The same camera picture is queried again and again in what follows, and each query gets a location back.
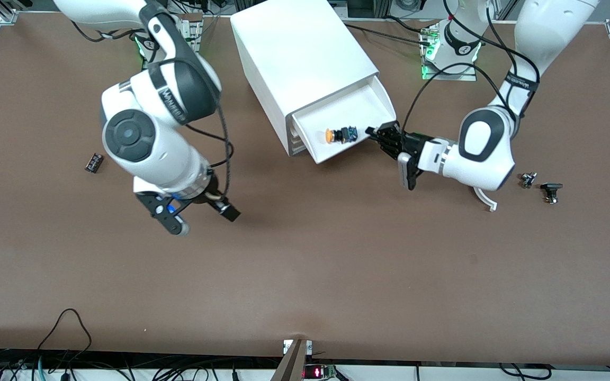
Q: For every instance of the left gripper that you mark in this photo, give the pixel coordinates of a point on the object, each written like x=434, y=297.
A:
x=410, y=143

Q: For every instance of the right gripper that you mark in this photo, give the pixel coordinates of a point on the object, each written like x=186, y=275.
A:
x=211, y=193

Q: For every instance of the orange capped push button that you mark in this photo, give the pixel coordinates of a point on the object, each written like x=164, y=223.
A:
x=344, y=134

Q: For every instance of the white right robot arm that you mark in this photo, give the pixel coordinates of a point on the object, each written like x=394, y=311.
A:
x=146, y=143

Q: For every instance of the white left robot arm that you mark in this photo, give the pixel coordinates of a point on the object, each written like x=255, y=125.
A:
x=487, y=143

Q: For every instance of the white empty drawer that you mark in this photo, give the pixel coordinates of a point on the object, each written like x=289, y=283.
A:
x=302, y=149

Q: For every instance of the white drawer with black part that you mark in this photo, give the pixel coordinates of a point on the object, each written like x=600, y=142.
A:
x=298, y=136

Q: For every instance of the white drawer cabinet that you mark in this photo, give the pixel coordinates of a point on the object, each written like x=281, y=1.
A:
x=294, y=47

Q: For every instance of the small metal potentiometer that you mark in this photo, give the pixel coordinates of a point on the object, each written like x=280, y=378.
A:
x=527, y=180

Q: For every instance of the small black ribbed component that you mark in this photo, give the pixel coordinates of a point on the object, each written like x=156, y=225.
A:
x=94, y=163

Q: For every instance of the small device with red display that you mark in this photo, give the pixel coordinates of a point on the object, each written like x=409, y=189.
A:
x=318, y=372

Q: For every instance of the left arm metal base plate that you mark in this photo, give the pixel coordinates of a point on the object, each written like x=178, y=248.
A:
x=458, y=77

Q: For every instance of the white semicircular plastic bracket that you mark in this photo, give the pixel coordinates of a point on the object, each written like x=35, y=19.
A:
x=490, y=203

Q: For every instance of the wooden camera mount bracket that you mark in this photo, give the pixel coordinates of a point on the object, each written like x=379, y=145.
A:
x=292, y=365

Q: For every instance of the small black switch component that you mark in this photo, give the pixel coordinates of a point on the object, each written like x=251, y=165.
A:
x=551, y=187

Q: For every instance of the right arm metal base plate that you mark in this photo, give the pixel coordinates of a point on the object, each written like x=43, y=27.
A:
x=196, y=26

